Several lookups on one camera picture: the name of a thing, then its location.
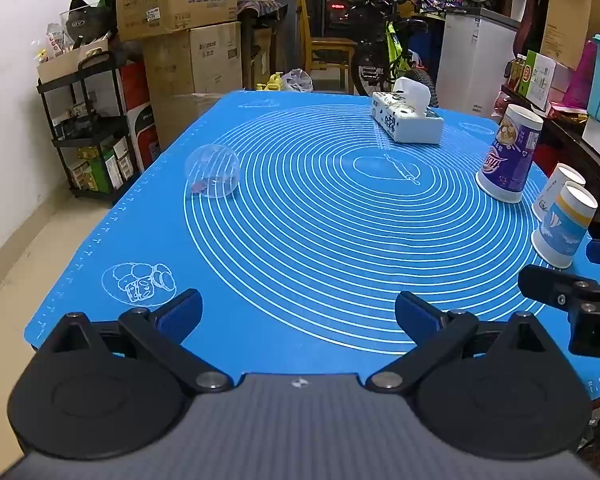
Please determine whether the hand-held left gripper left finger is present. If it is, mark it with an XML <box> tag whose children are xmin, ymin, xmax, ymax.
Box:
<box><xmin>35</xmin><ymin>288</ymin><xmax>234</xmax><ymax>394</ymax></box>

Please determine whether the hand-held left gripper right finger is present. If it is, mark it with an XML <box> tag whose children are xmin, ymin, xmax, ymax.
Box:
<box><xmin>367</xmin><ymin>290</ymin><xmax>563</xmax><ymax>394</ymax></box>

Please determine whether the clear plastic cup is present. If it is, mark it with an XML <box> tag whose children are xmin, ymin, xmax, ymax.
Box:
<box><xmin>184</xmin><ymin>144</ymin><xmax>241</xmax><ymax>199</ymax></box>

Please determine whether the blue and white paper cup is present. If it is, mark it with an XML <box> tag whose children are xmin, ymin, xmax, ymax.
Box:
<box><xmin>531</xmin><ymin>181</ymin><xmax>599</xmax><ymax>269</ymax></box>

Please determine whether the plain white paper cup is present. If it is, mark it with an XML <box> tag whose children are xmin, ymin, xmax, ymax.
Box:
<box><xmin>531</xmin><ymin>162</ymin><xmax>587</xmax><ymax>222</ymax></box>

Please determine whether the purple paper cup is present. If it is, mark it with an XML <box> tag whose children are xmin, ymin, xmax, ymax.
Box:
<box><xmin>475</xmin><ymin>104</ymin><xmax>544</xmax><ymax>204</ymax></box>

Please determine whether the dark wooden side table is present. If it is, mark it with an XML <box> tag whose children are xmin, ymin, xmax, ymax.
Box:
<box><xmin>500</xmin><ymin>85</ymin><xmax>600</xmax><ymax>241</ymax></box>

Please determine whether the blue silicone baking mat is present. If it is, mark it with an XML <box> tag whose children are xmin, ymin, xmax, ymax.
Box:
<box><xmin>24</xmin><ymin>90</ymin><xmax>600</xmax><ymax>402</ymax></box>

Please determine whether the pink shopping bag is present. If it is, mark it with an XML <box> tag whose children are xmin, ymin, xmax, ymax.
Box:
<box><xmin>564</xmin><ymin>40</ymin><xmax>599</xmax><ymax>109</ymax></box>

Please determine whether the green and white carton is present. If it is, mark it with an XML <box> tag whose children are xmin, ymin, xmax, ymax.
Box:
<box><xmin>517</xmin><ymin>50</ymin><xmax>557</xmax><ymax>112</ymax></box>

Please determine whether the white patterned tissue box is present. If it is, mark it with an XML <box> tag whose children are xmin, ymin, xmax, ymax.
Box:
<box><xmin>371</xmin><ymin>78</ymin><xmax>444</xmax><ymax>144</ymax></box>

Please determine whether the black rolling shelf cart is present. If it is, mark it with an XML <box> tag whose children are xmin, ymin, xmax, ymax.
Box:
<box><xmin>36</xmin><ymin>50</ymin><xmax>142</xmax><ymax>207</ymax></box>

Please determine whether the red and white box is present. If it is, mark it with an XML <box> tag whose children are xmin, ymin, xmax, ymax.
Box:
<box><xmin>120</xmin><ymin>60</ymin><xmax>162</xmax><ymax>172</ymax></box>

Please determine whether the drink bottle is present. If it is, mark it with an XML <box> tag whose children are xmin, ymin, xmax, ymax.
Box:
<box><xmin>507</xmin><ymin>54</ymin><xmax>528</xmax><ymax>92</ymax></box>

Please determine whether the white chest freezer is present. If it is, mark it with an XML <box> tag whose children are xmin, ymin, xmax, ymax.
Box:
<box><xmin>436</xmin><ymin>7</ymin><xmax>521</xmax><ymax>119</ymax></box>

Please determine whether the tall flat cardboard box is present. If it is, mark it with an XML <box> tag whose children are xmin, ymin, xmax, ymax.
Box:
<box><xmin>539</xmin><ymin>0</ymin><xmax>594</xmax><ymax>71</ymax></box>

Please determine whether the yellow plastic toy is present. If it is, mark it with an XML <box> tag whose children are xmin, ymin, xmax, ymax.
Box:
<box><xmin>256</xmin><ymin>72</ymin><xmax>286</xmax><ymax>92</ymax></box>

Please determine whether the large brown cardboard box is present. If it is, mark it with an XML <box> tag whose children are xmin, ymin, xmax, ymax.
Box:
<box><xmin>142</xmin><ymin>22</ymin><xmax>244</xmax><ymax>152</ymax></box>

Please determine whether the crumpled plastic bag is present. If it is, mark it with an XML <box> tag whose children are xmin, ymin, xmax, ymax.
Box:
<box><xmin>280</xmin><ymin>68</ymin><xmax>314</xmax><ymax>94</ymax></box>

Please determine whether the black and green bicycle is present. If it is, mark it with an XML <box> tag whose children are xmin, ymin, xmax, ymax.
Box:
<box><xmin>325</xmin><ymin>0</ymin><xmax>439</xmax><ymax>109</ymax></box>

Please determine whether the open cardboard tray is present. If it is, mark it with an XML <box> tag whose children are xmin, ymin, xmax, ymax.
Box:
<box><xmin>36</xmin><ymin>35</ymin><xmax>112</xmax><ymax>84</ymax></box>

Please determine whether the wooden chair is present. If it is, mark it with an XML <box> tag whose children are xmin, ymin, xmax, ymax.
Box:
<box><xmin>297</xmin><ymin>0</ymin><xmax>359</xmax><ymax>94</ymax></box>

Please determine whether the printed cardboard box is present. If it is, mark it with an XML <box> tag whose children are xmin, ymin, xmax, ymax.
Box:
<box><xmin>115</xmin><ymin>0</ymin><xmax>239</xmax><ymax>43</ymax></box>

